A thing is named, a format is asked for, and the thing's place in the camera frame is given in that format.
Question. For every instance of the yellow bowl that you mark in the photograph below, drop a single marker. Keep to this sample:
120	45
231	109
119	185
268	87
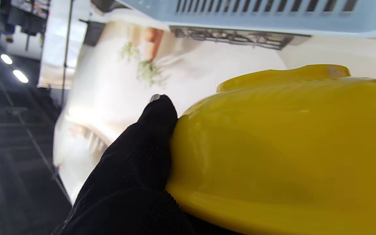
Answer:
289	156

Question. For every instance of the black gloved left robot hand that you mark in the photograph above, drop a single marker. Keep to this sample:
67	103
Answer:
132	169

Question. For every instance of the blue plastic dish rack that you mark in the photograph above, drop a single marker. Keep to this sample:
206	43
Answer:
273	19

